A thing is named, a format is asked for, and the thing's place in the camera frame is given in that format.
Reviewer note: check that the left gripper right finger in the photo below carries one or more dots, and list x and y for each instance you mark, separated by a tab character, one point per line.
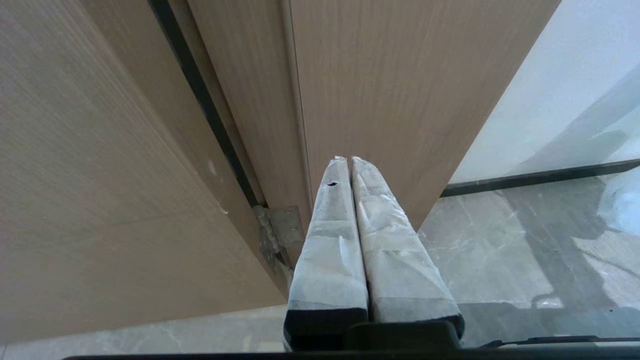
400	260

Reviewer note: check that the metal door hinge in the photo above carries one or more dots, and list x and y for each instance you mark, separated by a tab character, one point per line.
280	231

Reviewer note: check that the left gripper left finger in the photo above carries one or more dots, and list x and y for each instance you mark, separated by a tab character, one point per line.
327	260

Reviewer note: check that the light wooden door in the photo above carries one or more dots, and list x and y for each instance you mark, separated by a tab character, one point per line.
380	95

